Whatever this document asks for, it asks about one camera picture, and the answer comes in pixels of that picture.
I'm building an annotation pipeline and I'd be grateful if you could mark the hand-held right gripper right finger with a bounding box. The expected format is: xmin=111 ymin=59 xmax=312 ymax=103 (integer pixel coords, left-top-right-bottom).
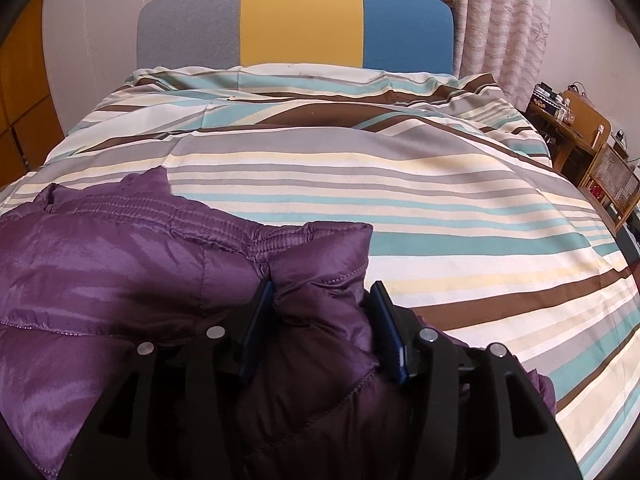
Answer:
xmin=369 ymin=280 xmax=583 ymax=480

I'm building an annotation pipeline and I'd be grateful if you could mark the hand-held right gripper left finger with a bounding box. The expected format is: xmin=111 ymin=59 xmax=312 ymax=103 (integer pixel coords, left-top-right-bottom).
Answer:
xmin=57 ymin=280 xmax=276 ymax=480

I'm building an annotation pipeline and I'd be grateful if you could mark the purple down jacket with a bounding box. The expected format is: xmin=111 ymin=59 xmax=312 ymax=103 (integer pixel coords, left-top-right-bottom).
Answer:
xmin=0 ymin=165 xmax=558 ymax=480

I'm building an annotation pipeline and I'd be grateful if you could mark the striped duvet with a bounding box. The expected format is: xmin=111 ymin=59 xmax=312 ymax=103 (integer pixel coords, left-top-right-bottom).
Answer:
xmin=0 ymin=62 xmax=640 ymax=480

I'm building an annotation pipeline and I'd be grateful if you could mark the wooden desk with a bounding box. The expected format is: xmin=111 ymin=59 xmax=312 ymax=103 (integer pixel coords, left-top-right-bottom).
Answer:
xmin=525 ymin=95 xmax=601 ymax=186

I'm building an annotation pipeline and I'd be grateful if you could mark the wooden rattan chair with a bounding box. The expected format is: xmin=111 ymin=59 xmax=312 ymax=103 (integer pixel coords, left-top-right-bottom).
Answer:
xmin=577 ymin=142 xmax=640 ymax=233

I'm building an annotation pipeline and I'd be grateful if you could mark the blue white box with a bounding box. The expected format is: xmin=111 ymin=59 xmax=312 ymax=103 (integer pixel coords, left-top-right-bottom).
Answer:
xmin=531 ymin=85 xmax=557 ymax=109

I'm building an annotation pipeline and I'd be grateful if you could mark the rounded wooden board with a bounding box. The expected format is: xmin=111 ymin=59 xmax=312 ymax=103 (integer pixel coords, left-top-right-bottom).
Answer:
xmin=560 ymin=90 xmax=612 ymax=153

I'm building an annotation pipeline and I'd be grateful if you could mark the grey yellow blue headboard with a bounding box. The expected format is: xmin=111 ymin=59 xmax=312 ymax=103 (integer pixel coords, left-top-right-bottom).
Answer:
xmin=136 ymin=0 xmax=456 ymax=78

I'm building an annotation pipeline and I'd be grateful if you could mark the patterned white curtain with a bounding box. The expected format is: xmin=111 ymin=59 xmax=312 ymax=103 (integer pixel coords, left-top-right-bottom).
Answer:
xmin=192 ymin=0 xmax=553 ymax=113

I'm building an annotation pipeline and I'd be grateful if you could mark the wooden wardrobe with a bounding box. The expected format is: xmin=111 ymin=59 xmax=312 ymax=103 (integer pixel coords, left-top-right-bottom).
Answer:
xmin=0 ymin=0 xmax=66 ymax=186

